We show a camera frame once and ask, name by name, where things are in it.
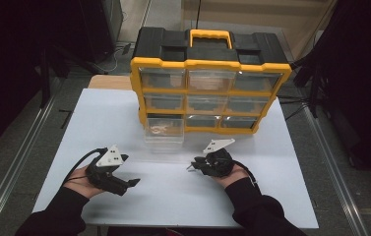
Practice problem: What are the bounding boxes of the black floor cables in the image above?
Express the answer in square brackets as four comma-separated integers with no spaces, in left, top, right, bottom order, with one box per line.
[278,94,309,121]

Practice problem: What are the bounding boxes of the white table cover sheet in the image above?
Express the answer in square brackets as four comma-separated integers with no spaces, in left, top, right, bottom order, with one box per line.
[31,88,319,229]

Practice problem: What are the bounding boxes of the metal floor rail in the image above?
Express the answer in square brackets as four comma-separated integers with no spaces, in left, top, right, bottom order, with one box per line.
[0,94,59,236]
[300,104,369,236]

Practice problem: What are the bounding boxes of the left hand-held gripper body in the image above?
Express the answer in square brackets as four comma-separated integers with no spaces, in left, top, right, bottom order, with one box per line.
[86,145,132,197]

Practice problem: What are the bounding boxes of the wooden table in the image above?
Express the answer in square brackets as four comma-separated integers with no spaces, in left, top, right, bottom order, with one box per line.
[88,74,133,91]

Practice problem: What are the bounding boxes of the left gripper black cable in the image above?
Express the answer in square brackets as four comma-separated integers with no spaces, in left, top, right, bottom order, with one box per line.
[62,147,108,188]

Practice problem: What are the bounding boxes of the yellow black drawer organizer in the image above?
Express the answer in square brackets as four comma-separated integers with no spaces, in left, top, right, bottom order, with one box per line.
[129,26,293,136]

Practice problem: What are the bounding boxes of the white floor cable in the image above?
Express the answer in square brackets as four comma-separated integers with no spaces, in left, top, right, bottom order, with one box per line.
[97,45,132,75]

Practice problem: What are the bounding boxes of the grid of clear drawers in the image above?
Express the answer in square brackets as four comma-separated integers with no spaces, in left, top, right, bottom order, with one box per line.
[139,67,282,130]

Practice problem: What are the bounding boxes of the clear plastic drawer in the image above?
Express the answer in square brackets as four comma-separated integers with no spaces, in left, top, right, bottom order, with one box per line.
[144,117,185,153]

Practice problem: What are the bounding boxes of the dark curtain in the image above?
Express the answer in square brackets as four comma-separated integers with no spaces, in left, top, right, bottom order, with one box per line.
[304,0,371,185]
[0,0,48,158]

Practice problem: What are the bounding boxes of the person's left hand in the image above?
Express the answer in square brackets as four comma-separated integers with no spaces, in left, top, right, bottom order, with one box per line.
[62,165,103,200]

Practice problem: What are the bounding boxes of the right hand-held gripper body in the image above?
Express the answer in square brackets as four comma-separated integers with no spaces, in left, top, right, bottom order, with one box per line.
[202,138,236,178]

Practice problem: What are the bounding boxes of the black stand pole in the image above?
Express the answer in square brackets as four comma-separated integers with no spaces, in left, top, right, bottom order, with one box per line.
[195,0,205,30]

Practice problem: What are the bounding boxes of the black cabinet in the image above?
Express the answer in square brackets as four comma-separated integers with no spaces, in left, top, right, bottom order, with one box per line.
[84,0,124,63]

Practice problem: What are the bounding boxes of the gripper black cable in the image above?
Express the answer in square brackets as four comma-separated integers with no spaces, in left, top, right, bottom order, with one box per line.
[62,147,108,188]
[233,160,260,188]

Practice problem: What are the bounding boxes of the person's right hand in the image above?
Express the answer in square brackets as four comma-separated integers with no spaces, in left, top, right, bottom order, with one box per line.
[212,163,250,189]

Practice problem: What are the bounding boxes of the pale small parts heap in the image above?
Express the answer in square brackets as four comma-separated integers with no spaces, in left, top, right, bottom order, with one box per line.
[150,123,171,135]

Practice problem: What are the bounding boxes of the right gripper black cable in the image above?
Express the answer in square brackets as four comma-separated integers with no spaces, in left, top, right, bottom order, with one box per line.
[233,160,260,188]

